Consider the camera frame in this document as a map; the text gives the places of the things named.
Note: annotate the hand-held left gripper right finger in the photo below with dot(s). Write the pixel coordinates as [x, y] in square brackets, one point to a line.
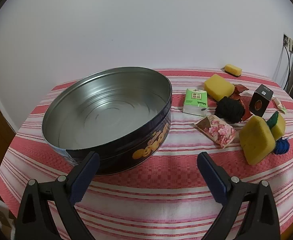
[212, 177]

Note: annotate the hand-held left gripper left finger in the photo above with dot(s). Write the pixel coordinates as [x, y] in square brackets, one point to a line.
[85, 177]

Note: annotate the round metal cookie tin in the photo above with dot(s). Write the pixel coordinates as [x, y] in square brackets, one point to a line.
[106, 110]

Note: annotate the green white tissue pack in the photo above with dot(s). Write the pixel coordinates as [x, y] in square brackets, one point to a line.
[195, 101]

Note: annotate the yellow sponge with green back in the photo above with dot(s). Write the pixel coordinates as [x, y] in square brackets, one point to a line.
[279, 126]
[217, 86]

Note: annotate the pink floral packet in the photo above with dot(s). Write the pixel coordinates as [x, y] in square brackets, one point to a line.
[217, 130]

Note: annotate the plain yellow sponge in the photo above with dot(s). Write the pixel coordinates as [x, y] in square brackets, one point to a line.
[256, 140]

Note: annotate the red white striped tablecloth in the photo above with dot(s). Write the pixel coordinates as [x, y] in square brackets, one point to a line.
[149, 205]

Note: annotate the black yarn ball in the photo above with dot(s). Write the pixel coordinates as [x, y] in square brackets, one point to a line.
[229, 110]

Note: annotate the red-brown snack packet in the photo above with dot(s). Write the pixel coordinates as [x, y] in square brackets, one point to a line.
[246, 110]

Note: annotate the blue yarn ball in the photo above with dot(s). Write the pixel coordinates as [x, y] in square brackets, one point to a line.
[282, 146]

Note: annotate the small black box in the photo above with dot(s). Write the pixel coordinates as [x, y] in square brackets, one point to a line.
[259, 102]

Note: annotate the cardboard box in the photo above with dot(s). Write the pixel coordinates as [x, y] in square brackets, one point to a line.
[4, 222]

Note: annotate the small white candy wrapper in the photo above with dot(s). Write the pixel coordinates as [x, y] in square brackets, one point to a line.
[279, 105]

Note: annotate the yellow sponge with black base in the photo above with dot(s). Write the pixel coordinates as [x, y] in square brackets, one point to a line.
[232, 69]

